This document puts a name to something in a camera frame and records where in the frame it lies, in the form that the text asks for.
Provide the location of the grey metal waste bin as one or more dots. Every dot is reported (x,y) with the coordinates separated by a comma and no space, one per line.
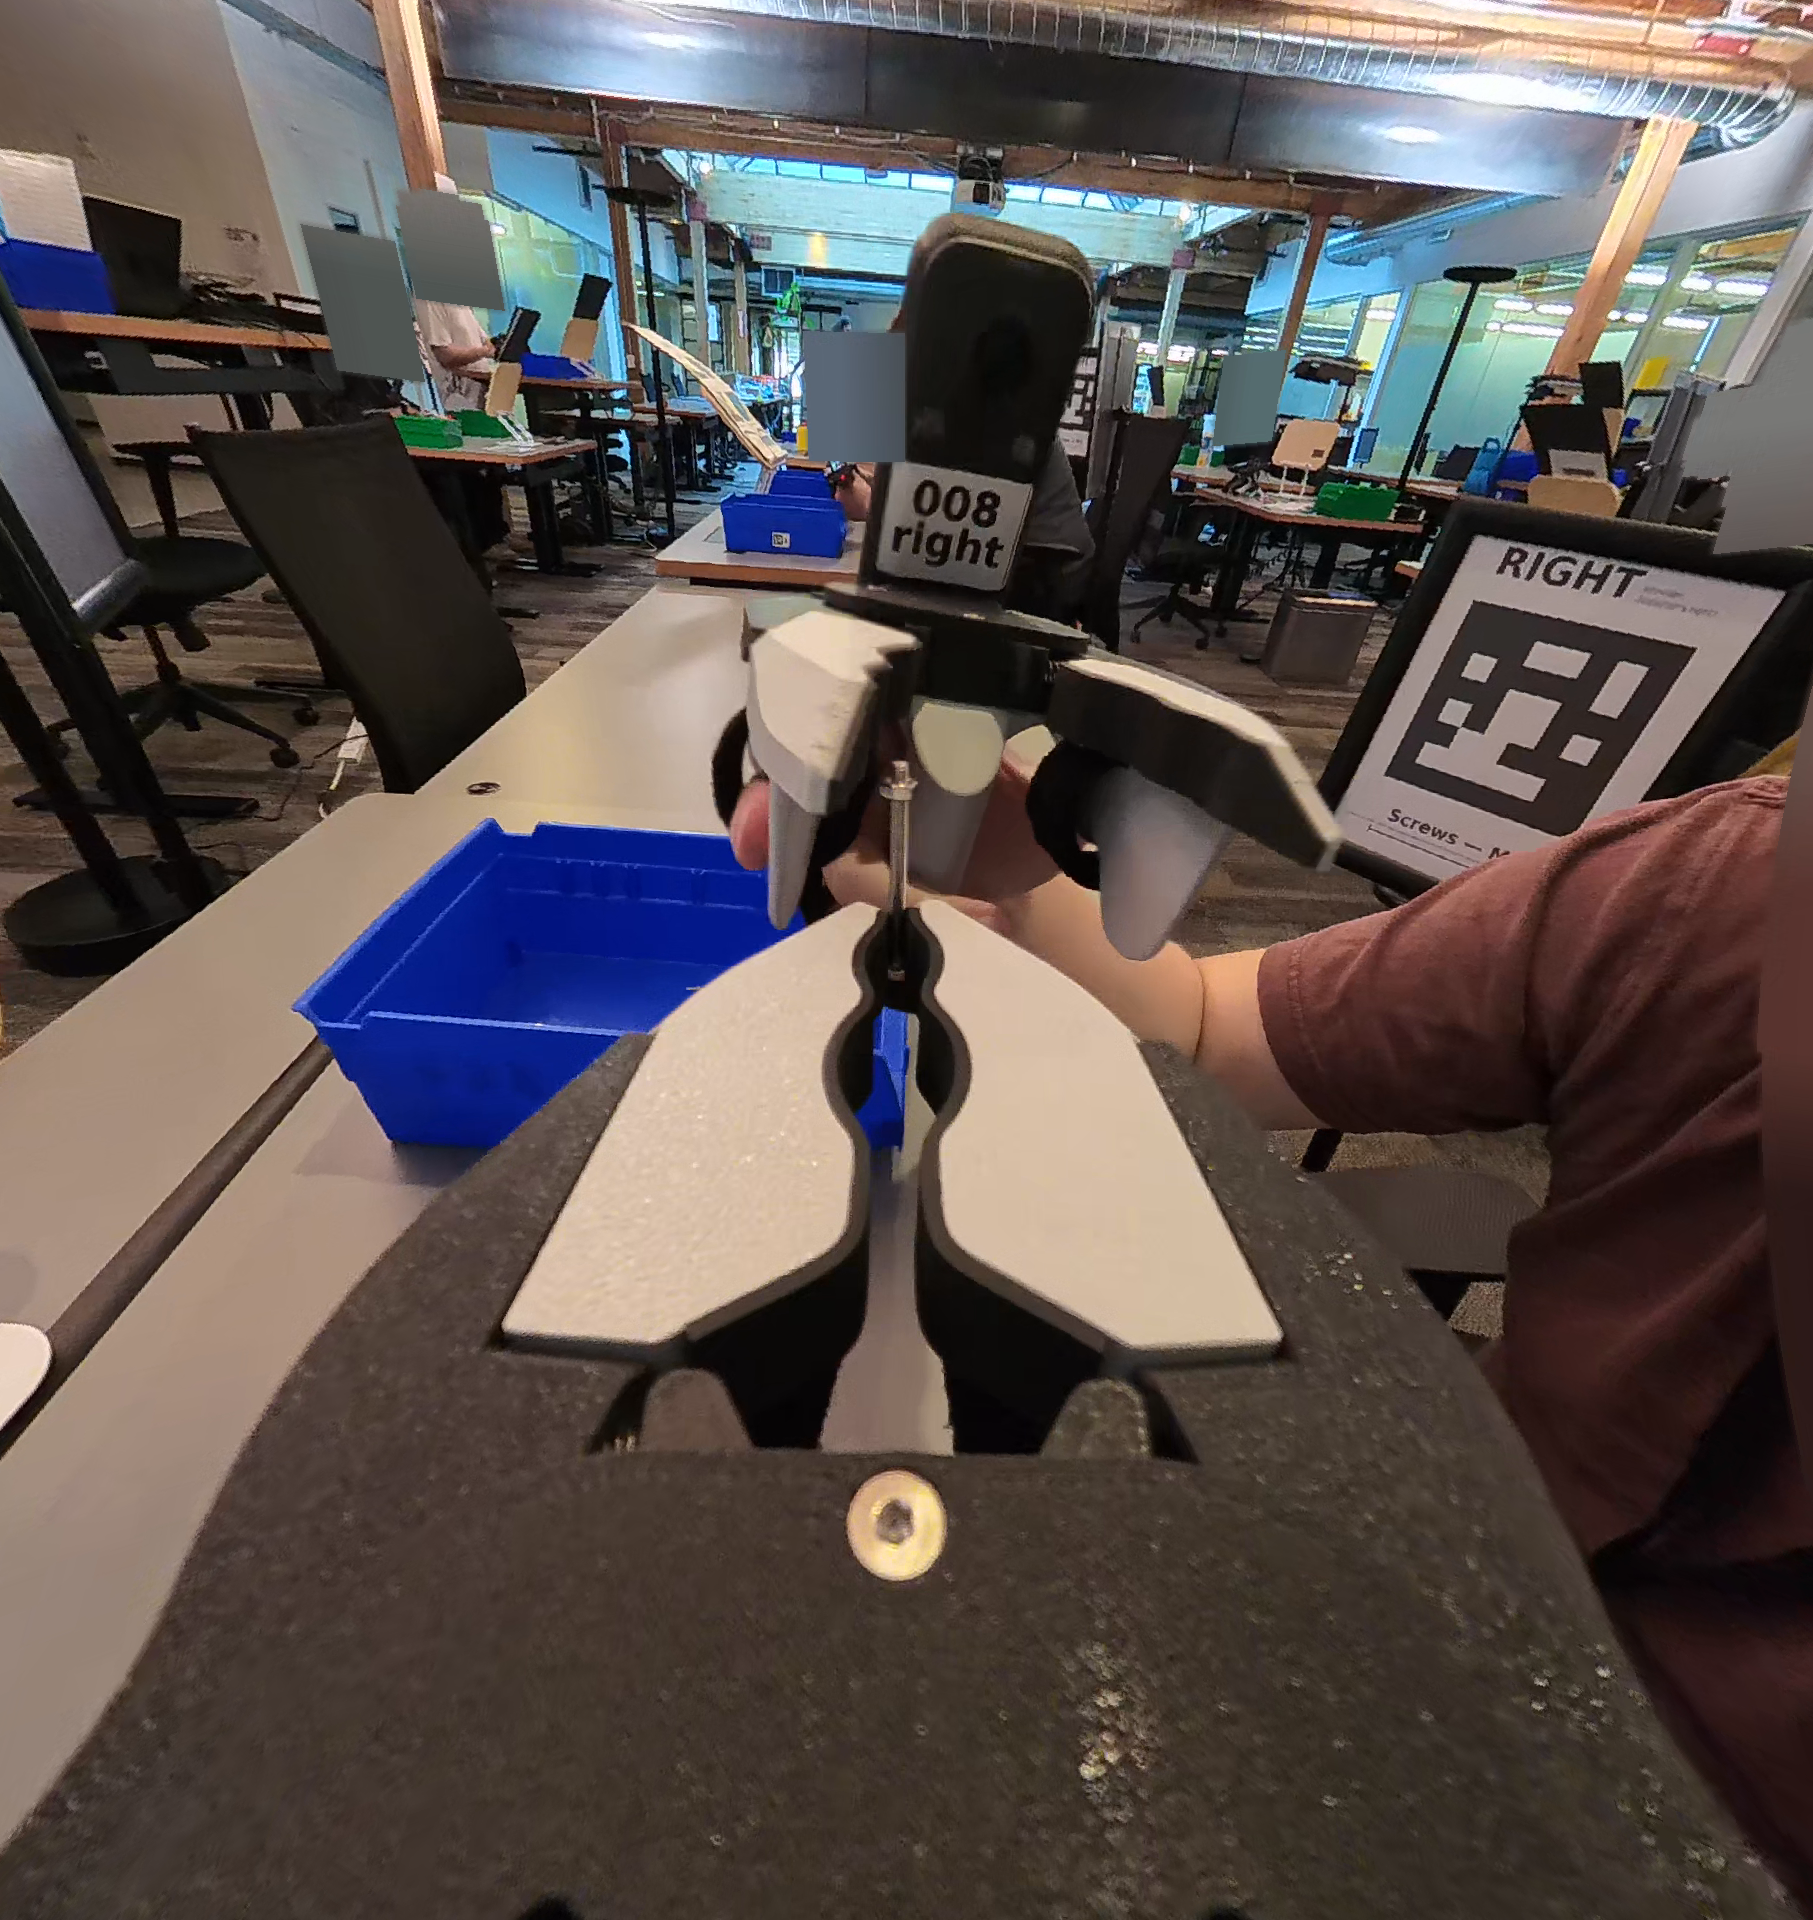
(1319,639)

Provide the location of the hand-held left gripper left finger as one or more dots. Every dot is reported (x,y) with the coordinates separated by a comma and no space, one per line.
(697,1170)

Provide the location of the wood-edged grey desk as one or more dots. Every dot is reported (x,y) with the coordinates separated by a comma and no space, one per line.
(690,562)

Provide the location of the curved wooden document board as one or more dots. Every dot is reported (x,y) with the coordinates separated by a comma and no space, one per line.
(712,392)

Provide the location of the green storage bin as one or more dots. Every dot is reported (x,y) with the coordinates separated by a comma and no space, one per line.
(429,435)
(1355,502)

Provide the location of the person's right hand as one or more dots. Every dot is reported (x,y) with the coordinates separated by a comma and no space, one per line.
(1012,884)

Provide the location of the black framed marker sign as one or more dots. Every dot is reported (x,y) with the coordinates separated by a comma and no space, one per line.
(1566,704)

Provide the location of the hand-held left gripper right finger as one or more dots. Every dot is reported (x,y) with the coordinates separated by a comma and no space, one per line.
(1101,1170)

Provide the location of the long metal bolt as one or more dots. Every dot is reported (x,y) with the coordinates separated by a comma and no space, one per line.
(897,854)

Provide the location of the wooden top office desk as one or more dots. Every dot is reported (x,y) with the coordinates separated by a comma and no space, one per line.
(500,451)
(1268,519)

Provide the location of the blue labelled storage bin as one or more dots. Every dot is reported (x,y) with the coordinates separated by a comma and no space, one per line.
(788,524)

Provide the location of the black easel stand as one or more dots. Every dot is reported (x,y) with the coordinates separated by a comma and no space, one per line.
(115,596)

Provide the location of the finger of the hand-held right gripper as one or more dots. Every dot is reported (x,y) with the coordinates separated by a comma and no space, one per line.
(1222,750)
(817,704)

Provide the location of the black mesh office chair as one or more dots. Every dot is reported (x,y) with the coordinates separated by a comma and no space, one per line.
(1139,511)

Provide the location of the white power strip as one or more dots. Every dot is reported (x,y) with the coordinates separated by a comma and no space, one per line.
(348,750)

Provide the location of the person in maroon shirt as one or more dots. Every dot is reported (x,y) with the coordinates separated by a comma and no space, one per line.
(1521,1020)

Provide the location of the black round stand base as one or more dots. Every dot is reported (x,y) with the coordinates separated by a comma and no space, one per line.
(118,914)

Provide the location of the person's right forearm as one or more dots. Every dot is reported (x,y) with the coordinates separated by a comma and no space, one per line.
(1207,1005)

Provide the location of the blue plastic bin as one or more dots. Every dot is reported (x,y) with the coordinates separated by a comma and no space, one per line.
(441,1080)

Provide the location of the black high-back chair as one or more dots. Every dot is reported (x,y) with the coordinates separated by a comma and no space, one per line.
(366,601)

